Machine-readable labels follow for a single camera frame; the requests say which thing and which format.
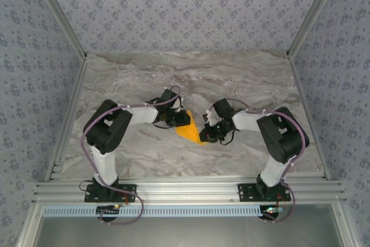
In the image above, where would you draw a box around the orange paper sheet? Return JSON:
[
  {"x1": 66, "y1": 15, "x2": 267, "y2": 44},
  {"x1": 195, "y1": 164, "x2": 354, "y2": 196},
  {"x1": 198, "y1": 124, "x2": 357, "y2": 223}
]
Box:
[{"x1": 175, "y1": 110, "x2": 213, "y2": 146}]

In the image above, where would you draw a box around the small black controller board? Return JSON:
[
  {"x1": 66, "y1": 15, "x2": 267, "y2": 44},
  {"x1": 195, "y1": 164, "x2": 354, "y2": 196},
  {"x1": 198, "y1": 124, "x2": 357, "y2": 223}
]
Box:
[
  {"x1": 96, "y1": 204, "x2": 120, "y2": 216},
  {"x1": 259, "y1": 204, "x2": 283, "y2": 220}
]

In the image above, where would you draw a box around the grey metal panel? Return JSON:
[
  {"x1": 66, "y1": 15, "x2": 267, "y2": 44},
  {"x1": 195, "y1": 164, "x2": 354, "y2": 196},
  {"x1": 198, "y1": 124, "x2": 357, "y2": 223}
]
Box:
[{"x1": 17, "y1": 202, "x2": 358, "y2": 247}]

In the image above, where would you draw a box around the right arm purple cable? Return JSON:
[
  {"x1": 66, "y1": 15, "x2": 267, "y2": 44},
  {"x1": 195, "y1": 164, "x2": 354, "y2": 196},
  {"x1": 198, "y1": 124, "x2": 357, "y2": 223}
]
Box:
[{"x1": 209, "y1": 98, "x2": 310, "y2": 224}]

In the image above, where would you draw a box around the long aluminium mounting rail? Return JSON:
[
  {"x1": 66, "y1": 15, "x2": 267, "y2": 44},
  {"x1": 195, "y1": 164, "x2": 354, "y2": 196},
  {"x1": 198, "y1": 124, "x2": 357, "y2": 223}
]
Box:
[{"x1": 32, "y1": 179, "x2": 347, "y2": 204}]

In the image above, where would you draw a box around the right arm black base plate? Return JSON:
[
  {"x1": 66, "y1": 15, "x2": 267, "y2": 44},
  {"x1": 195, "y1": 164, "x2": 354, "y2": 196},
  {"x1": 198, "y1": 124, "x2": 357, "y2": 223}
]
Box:
[{"x1": 236, "y1": 183, "x2": 292, "y2": 203}]

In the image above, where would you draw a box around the aluminium table side rail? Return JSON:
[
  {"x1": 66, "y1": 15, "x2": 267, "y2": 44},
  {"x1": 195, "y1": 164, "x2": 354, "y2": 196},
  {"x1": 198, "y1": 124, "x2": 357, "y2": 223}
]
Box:
[
  {"x1": 287, "y1": 56, "x2": 332, "y2": 180},
  {"x1": 45, "y1": 56, "x2": 89, "y2": 183}
]

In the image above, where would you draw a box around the slotted pale cable duct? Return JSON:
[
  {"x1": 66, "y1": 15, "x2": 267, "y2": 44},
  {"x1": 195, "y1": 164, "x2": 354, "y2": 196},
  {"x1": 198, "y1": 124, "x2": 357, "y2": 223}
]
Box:
[{"x1": 42, "y1": 204, "x2": 262, "y2": 218}]

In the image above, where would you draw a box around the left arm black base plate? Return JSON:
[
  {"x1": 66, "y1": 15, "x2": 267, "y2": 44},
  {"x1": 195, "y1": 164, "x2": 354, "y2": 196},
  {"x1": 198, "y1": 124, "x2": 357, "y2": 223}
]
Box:
[{"x1": 84, "y1": 183, "x2": 138, "y2": 203}]

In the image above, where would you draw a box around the aluminium frame post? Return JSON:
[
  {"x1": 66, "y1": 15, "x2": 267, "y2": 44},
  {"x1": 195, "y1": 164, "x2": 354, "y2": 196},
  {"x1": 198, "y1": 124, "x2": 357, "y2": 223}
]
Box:
[
  {"x1": 285, "y1": 0, "x2": 345, "y2": 60},
  {"x1": 28, "y1": 0, "x2": 88, "y2": 60}
]

